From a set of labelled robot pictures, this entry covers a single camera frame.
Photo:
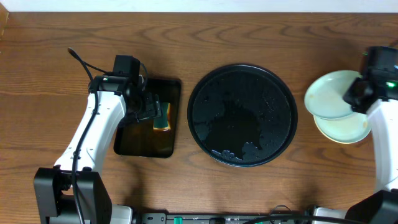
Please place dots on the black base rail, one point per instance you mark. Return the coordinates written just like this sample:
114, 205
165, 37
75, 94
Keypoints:
181, 218

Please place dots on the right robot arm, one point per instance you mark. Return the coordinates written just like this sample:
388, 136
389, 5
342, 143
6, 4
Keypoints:
378, 99

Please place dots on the black round tray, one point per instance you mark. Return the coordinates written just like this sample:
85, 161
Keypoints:
242, 115

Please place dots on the black rectangular tray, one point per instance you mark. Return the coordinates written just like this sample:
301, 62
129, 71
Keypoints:
140, 139

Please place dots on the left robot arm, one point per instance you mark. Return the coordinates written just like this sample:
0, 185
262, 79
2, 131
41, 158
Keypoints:
72, 191

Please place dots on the light blue plate top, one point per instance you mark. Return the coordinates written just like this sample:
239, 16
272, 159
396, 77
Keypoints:
324, 97

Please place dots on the green yellow sponge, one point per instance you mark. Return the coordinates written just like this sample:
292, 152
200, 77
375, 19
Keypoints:
163, 122

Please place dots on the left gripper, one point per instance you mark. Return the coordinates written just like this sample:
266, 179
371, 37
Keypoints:
154, 109

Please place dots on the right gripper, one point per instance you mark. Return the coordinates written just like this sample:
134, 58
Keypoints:
350, 96

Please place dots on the light blue plate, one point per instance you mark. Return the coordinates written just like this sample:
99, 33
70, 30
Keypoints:
347, 130
324, 97

